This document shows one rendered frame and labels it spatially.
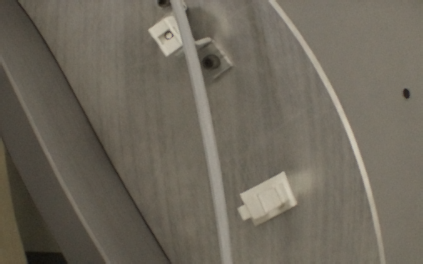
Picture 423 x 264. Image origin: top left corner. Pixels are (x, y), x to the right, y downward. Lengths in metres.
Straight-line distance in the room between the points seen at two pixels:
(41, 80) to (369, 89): 0.16
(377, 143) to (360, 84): 0.03
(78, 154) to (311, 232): 0.11
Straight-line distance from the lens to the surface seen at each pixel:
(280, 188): 1.03
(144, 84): 1.06
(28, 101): 1.05
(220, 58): 1.04
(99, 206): 1.05
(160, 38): 1.03
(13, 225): 6.01
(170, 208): 1.07
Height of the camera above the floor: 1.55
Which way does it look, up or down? 10 degrees down
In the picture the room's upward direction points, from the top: 6 degrees counter-clockwise
